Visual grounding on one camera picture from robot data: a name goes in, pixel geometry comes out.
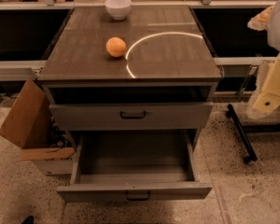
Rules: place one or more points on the black chair base leg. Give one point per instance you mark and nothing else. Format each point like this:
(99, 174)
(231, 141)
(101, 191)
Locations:
(251, 155)

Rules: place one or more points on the black object on floor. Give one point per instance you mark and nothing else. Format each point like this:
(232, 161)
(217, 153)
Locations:
(29, 220)

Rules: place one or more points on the grey top drawer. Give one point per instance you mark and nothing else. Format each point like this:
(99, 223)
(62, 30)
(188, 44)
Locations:
(160, 116)

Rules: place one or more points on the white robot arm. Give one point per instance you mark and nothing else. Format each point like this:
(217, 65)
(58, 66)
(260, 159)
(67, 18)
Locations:
(269, 20)

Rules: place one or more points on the orange fruit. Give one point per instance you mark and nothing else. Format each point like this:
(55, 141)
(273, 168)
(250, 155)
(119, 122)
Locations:
(116, 47)

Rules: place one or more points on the grey drawer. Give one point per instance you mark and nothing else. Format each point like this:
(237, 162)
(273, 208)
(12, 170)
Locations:
(160, 116)
(134, 166)

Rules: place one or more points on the white bowl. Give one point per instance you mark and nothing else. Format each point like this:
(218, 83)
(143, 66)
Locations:
(118, 9)

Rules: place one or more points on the open cardboard box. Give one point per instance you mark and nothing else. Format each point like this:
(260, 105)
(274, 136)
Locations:
(28, 126)

